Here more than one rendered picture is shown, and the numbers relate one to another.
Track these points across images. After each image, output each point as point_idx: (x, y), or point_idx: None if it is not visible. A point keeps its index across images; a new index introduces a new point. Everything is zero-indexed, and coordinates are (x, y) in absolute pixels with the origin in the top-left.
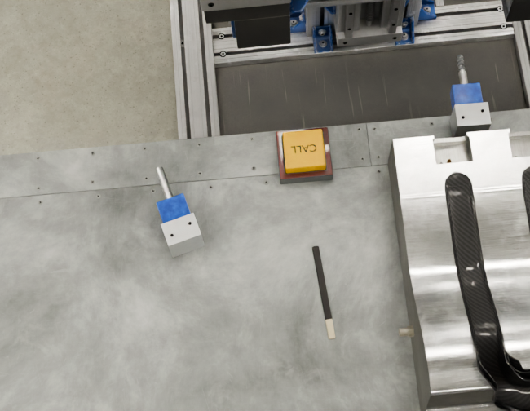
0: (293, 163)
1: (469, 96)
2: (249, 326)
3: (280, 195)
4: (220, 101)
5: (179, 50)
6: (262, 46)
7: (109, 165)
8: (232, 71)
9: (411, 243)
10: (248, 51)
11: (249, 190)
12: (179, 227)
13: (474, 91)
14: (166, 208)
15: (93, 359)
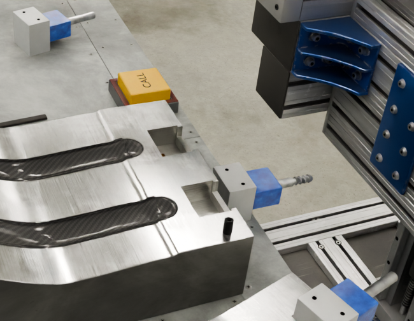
0: (125, 76)
1: (259, 180)
2: None
3: (96, 92)
4: None
5: (307, 218)
6: (266, 102)
7: (92, 6)
8: (310, 262)
9: (44, 125)
10: (335, 267)
11: (95, 74)
12: (33, 14)
13: (267, 183)
14: (53, 14)
15: None
